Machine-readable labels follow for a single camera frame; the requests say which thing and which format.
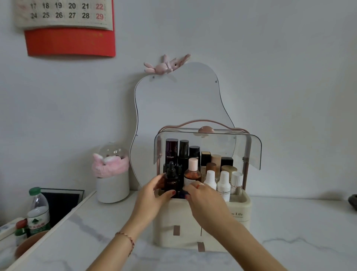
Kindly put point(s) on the white round canister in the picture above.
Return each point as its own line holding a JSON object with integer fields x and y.
{"x": 113, "y": 189}

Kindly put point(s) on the brown capped bottle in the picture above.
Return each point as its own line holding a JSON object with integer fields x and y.
{"x": 211, "y": 167}

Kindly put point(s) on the black square capped bottle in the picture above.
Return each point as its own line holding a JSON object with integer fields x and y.
{"x": 227, "y": 161}

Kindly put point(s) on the small red capped bottle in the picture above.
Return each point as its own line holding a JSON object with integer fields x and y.
{"x": 21, "y": 231}

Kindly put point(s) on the gold lidded jar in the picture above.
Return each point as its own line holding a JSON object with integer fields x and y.
{"x": 229, "y": 169}

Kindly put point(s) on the person's right forearm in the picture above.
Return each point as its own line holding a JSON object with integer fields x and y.
{"x": 245, "y": 248}

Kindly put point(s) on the dark object at table edge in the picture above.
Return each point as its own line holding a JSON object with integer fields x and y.
{"x": 353, "y": 201}

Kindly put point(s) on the person's right hand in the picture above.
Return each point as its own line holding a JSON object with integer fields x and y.
{"x": 212, "y": 206}

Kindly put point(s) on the short black bottle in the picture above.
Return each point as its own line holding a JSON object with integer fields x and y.
{"x": 194, "y": 152}

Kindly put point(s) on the pink rabbit plush toy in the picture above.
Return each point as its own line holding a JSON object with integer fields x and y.
{"x": 164, "y": 66}

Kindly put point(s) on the white bottle with label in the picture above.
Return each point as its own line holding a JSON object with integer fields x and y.
{"x": 223, "y": 187}

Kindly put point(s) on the tall black bottle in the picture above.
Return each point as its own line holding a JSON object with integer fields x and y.
{"x": 183, "y": 152}

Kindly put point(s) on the person's left hand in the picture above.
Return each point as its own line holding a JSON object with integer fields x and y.
{"x": 146, "y": 201}

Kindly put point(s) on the dark purple tall bottle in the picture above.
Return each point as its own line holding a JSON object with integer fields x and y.
{"x": 171, "y": 150}

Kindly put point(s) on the cream cosmetic organizer box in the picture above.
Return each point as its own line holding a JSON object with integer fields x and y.
{"x": 239, "y": 212}

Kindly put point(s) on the person's right thumb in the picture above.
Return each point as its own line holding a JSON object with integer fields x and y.
{"x": 189, "y": 198}

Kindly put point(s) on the red and white wall calendar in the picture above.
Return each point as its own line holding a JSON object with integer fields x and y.
{"x": 69, "y": 42}

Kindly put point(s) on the pink fluffy headband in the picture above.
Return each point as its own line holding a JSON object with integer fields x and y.
{"x": 111, "y": 169}

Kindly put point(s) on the wavy frameless mirror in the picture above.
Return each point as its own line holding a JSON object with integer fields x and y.
{"x": 167, "y": 100}

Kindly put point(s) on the clear dome lid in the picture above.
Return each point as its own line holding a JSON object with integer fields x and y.
{"x": 114, "y": 150}

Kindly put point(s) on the green capped water bottle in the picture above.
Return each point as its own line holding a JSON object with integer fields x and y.
{"x": 38, "y": 215}

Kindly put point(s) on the clear bottle with white cap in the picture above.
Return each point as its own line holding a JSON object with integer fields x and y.
{"x": 237, "y": 183}

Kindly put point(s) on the beige capped bottle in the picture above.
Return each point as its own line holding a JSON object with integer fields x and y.
{"x": 216, "y": 159}

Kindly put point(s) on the person's left forearm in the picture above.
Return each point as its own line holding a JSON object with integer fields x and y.
{"x": 117, "y": 251}

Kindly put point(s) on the person's left thumb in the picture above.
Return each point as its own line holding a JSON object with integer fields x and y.
{"x": 168, "y": 194}

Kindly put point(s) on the gold bottle with black cap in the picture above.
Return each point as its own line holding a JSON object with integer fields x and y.
{"x": 205, "y": 160}

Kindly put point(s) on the small white bottle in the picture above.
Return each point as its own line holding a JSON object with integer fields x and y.
{"x": 210, "y": 180}

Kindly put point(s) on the black dropper bottle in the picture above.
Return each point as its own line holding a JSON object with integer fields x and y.
{"x": 173, "y": 181}

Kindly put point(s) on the dark framed panel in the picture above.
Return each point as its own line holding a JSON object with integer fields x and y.
{"x": 62, "y": 205}

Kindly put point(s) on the amber bottle with white cap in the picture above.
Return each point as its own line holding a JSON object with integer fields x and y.
{"x": 192, "y": 173}

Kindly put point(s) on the brown round bowl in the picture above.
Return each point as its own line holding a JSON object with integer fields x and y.
{"x": 28, "y": 244}

